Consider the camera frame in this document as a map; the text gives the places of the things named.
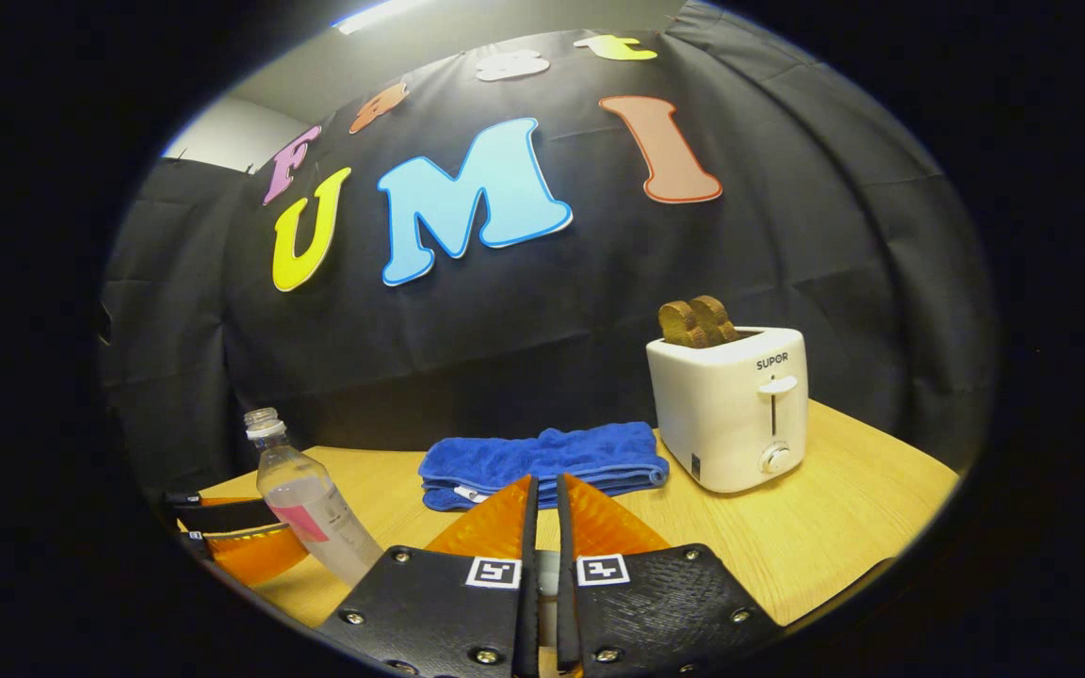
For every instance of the white toaster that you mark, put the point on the white toaster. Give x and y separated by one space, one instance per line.
721 414

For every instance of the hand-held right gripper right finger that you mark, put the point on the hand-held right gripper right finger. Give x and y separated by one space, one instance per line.
564 527

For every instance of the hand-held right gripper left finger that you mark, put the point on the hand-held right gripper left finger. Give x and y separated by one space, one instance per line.
530 527

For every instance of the folded blue towel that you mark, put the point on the folded blue towel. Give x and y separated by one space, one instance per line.
542 457

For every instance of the clear plastic water bottle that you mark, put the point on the clear plastic water bottle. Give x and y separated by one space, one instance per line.
316 508

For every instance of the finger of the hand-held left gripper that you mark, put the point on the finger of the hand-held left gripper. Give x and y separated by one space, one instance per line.
222 516
251 556

